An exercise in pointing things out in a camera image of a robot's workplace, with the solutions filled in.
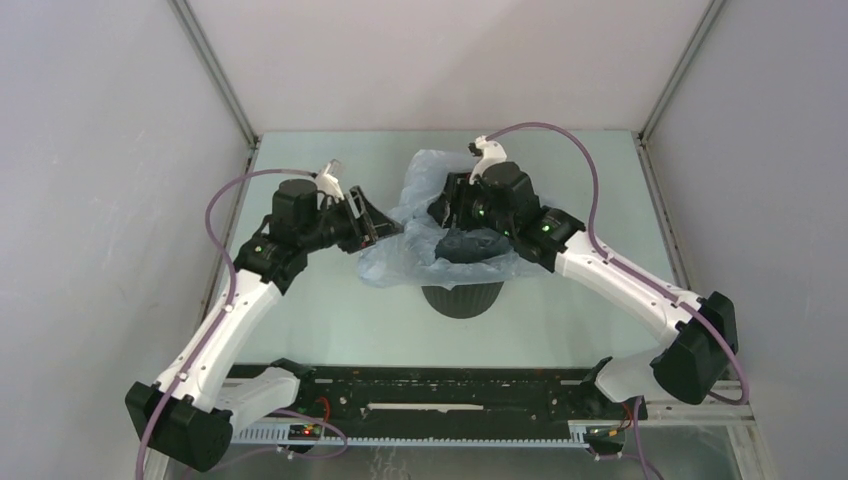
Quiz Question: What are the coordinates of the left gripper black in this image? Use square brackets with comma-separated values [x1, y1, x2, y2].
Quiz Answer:
[300, 186, 403, 254]

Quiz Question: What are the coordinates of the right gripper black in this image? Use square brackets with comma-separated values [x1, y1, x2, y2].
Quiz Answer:
[427, 172, 516, 238]

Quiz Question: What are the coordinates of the light blue plastic trash bag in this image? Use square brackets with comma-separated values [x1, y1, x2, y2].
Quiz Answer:
[357, 150, 544, 289]

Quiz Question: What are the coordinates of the black ribbed trash bin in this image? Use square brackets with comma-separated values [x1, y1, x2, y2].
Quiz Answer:
[421, 282, 504, 320]

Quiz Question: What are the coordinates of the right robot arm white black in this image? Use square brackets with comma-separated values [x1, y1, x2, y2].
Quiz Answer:
[427, 162, 738, 418]

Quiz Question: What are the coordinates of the small circuit board with leds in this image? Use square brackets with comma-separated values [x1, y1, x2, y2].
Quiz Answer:
[287, 424, 322, 441]

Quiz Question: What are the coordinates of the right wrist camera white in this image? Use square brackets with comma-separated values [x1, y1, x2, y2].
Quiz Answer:
[468, 136, 508, 185]

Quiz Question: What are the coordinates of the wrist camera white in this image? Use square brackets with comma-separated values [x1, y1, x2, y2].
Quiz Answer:
[468, 136, 508, 185]
[313, 159, 346, 202]

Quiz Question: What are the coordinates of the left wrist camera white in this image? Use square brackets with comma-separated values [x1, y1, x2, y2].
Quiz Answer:
[313, 159, 346, 202]

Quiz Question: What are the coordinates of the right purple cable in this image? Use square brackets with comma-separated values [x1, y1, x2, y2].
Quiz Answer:
[483, 121, 751, 407]

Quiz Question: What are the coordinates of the purple cable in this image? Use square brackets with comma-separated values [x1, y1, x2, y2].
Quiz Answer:
[134, 168, 319, 480]
[483, 121, 751, 407]

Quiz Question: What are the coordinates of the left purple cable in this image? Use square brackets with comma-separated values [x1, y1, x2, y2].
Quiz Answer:
[134, 168, 319, 480]

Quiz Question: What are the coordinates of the right aluminium frame post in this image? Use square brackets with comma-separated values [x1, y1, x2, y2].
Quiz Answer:
[638, 0, 728, 144]

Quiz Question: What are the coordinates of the aluminium frame post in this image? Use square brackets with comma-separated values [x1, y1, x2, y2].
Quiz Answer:
[168, 0, 259, 149]
[638, 0, 728, 144]

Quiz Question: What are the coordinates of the left aluminium frame post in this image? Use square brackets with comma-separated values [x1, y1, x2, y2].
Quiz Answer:
[168, 0, 259, 149]

